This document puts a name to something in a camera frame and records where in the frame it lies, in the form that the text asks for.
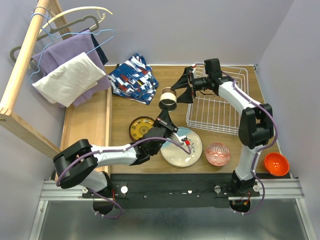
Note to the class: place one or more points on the yellow patterned lacquer plate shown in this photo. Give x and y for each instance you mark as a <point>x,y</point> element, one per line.
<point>140,126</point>

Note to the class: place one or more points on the aluminium rail frame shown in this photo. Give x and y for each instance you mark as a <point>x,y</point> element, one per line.
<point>283,188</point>

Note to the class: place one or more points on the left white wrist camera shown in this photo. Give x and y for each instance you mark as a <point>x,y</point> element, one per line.
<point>183,140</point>

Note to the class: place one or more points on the purple cloth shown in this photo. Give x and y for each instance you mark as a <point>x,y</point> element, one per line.
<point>72,71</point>

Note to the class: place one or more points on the light blue wire hanger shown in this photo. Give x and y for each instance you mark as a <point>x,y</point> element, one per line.
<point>54,55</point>

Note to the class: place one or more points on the white folded cloth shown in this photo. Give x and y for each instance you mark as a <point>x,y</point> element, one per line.
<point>74,82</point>

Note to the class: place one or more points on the orange bowl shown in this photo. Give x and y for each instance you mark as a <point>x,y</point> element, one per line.
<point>276,164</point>

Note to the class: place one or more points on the cream plastic hanger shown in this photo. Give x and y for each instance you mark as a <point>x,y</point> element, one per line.
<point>57,18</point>

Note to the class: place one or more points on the red patterned bowl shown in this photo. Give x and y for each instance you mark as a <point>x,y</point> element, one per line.
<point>217,154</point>

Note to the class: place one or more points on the black mounting base plate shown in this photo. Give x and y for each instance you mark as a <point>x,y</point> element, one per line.
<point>174,190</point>

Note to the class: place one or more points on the dark navy cloth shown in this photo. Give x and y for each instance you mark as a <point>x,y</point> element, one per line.
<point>99,50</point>

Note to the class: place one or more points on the wooden clothes rack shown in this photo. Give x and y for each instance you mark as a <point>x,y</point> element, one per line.
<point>18,158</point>

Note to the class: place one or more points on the grey plastic hanger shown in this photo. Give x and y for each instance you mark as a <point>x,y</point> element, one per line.
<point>58,29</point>

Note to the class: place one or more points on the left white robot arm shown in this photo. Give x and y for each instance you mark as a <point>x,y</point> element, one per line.
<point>77,164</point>

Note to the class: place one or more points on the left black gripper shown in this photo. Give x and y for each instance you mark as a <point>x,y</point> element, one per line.
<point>164,124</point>

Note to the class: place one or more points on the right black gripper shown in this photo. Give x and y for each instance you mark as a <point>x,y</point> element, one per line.
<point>190,83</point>

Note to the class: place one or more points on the white wire dish rack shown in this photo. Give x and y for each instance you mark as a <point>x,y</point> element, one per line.
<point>211,112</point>

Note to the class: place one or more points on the blue patterned cloth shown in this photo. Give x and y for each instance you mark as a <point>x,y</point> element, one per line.
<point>134,80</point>

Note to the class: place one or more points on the blue and cream plate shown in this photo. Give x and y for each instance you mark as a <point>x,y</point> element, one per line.
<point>179,158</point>

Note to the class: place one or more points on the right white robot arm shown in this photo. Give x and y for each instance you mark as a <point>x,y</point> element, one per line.
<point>256,125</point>

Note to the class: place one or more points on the metal cup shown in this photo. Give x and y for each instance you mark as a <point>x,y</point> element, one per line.
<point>168,99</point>

